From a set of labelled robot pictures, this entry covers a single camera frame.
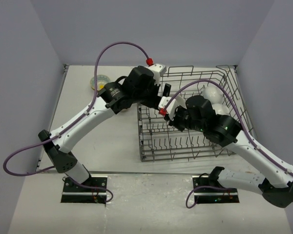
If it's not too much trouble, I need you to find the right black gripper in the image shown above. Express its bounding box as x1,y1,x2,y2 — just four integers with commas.
165,104,206,132

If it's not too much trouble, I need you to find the white bowl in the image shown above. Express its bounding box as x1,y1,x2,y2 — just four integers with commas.
212,103,230,116
202,86,223,104

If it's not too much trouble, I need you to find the yellow checkered bowl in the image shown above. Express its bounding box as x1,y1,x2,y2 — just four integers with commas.
90,75,111,91

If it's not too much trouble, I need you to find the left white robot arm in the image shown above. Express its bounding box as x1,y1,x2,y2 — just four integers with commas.
38,64,166,192

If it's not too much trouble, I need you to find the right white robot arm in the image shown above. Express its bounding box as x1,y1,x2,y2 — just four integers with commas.
162,95,293,208

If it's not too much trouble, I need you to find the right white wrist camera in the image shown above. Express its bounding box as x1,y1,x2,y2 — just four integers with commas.
158,96,187,120

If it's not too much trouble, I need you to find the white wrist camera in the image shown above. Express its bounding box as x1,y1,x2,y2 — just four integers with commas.
148,63,167,86
158,96,187,120

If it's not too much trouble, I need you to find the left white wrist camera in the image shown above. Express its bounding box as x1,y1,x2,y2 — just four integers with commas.
148,63,167,86

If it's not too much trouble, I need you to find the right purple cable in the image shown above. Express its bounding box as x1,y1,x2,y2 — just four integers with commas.
159,80,293,209

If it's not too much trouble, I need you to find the grey wire dish rack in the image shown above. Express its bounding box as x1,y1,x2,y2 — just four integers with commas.
137,65,256,162

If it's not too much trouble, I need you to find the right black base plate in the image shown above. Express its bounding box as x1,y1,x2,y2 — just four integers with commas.
192,173,240,204

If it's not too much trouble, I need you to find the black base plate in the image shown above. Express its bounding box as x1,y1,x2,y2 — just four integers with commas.
192,173,240,204
61,176,108,204

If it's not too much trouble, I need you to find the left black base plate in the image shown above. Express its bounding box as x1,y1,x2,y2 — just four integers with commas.
61,176,108,204

